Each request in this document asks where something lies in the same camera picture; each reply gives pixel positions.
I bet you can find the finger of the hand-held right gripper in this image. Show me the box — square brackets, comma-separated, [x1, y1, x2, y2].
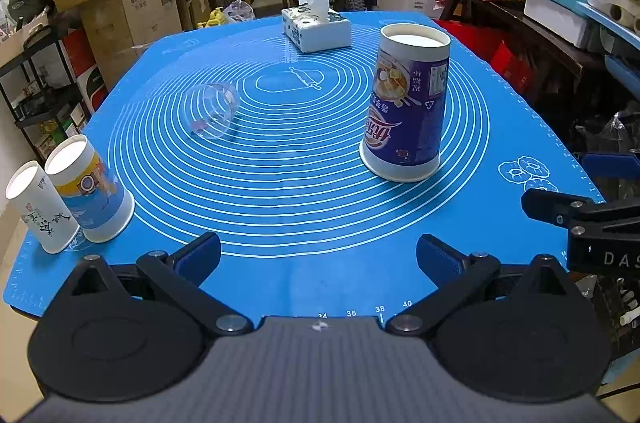
[582, 153, 640, 181]
[521, 189, 608, 229]

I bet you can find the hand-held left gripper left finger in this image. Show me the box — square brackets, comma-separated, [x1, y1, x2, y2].
[47, 232, 253, 337]

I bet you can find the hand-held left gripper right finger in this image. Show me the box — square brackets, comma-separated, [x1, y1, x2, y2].
[385, 233, 588, 337]

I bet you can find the clear plastic cup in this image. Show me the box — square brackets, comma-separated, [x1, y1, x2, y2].
[184, 83, 239, 140]

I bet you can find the yellow and blue paper cup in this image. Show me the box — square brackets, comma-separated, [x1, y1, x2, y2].
[45, 134, 136, 244]

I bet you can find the purple paper cup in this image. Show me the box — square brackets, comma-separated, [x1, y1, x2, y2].
[360, 23, 451, 182]

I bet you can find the white paper cup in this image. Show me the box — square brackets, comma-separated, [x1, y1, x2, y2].
[6, 161, 81, 254]

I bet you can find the blue silicone baking mat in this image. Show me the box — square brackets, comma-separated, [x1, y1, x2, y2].
[2, 10, 608, 319]

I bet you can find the dark wooden side table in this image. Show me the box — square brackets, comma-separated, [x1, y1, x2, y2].
[439, 0, 640, 114]

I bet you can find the red gift bag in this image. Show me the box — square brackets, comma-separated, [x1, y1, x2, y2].
[492, 40, 536, 94]

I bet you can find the white foam box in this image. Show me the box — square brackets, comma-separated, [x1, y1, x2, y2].
[524, 0, 601, 48]

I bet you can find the black metal shelf rack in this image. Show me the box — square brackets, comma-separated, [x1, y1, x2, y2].
[0, 23, 96, 164]

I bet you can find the yellow toy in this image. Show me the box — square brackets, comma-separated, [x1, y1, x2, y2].
[197, 6, 226, 28]

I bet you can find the large brown cardboard box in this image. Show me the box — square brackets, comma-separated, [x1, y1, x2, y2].
[80, 0, 183, 91]

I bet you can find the white tissue box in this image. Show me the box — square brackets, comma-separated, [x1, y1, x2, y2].
[281, 0, 352, 54]

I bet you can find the black bag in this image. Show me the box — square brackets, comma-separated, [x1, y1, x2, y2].
[7, 0, 51, 24]

